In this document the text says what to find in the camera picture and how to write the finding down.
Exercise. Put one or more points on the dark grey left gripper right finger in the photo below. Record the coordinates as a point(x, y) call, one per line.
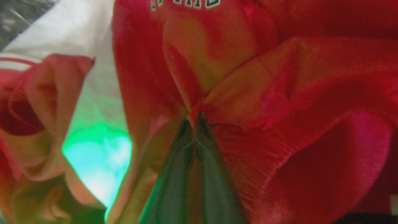
point(217, 193)

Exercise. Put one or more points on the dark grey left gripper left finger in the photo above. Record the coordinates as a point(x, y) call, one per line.
point(174, 186)

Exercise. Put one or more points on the red garment with white lettering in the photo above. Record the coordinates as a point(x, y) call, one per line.
point(248, 93)

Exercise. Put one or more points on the washing machine drum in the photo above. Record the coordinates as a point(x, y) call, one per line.
point(18, 15)

